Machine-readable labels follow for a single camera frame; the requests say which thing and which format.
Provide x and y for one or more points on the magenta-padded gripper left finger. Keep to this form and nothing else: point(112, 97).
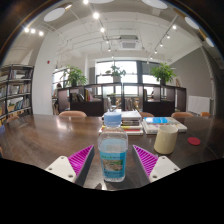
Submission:
point(60, 166)

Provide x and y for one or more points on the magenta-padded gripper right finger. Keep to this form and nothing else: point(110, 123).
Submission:
point(165, 166)

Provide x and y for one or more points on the clear blue-capped water bottle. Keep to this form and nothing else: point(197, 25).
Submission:
point(112, 153)

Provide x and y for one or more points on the cream ceramic mug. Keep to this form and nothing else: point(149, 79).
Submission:
point(165, 140)

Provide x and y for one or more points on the flat round red coaster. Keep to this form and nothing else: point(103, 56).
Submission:
point(194, 141)

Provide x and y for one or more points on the white red-edged book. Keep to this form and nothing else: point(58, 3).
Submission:
point(135, 132)

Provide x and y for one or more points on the blue-covered book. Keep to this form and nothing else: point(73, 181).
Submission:
point(156, 120)

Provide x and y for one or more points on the yellow-spined book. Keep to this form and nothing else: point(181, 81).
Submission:
point(133, 127)

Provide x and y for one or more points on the orange-brown chairs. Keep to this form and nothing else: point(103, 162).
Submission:
point(72, 113)

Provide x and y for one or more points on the dark grey book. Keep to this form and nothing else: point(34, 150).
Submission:
point(131, 122)

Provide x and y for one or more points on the white-covered book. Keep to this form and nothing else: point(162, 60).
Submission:
point(131, 115)

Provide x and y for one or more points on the low dark shelf unit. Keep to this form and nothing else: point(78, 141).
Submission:
point(86, 108)

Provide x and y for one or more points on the white board panel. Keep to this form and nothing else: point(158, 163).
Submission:
point(199, 104)

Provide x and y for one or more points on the tall dark bookshelf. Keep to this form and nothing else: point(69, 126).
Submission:
point(16, 96)

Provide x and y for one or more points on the bushy potted plant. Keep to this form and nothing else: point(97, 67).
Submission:
point(76, 76)

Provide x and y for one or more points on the large dark-potted plant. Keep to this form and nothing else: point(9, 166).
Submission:
point(162, 73)

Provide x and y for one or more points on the small white-potted plant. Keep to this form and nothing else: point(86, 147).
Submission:
point(116, 73)

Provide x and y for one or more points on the ceiling air conditioner cassette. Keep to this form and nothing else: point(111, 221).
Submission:
point(129, 42)

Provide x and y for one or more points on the round white ceiling lamps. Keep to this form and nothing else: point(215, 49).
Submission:
point(54, 14)

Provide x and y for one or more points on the track spotlights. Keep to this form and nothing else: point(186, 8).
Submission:
point(96, 15)

